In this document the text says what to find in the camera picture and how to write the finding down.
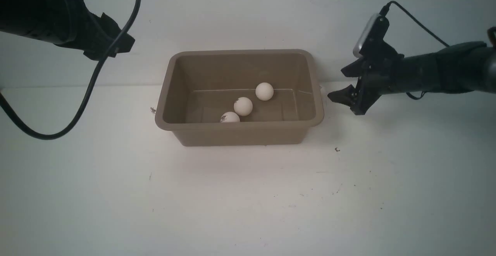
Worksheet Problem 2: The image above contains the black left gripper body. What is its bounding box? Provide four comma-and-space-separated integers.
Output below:
58, 0, 115, 52

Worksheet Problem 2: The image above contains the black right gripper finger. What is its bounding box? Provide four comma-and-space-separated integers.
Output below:
341, 57, 369, 78
327, 85, 358, 106

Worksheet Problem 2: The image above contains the tan plastic bin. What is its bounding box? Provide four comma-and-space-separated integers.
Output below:
155, 49, 324, 147

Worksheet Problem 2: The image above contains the black camera cable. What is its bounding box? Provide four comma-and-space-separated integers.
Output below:
0, 0, 141, 140
380, 1, 450, 48

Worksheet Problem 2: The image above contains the black left camera cable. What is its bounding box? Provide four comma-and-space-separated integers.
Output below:
0, 0, 141, 140

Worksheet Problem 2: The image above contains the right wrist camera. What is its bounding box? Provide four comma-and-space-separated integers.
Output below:
352, 14, 389, 58

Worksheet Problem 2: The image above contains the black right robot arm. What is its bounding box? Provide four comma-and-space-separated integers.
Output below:
328, 27, 496, 115

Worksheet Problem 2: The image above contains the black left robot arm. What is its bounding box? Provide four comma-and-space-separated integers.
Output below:
0, 0, 135, 61

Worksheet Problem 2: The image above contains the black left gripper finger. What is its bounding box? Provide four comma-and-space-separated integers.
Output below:
83, 50, 119, 61
100, 12, 136, 57

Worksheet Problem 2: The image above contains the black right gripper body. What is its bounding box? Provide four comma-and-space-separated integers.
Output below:
352, 42, 401, 115

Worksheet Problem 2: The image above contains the black right camera cable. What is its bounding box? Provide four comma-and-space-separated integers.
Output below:
380, 1, 450, 48

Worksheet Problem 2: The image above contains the white ping-pong ball with logo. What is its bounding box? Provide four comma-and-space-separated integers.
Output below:
233, 97, 253, 116

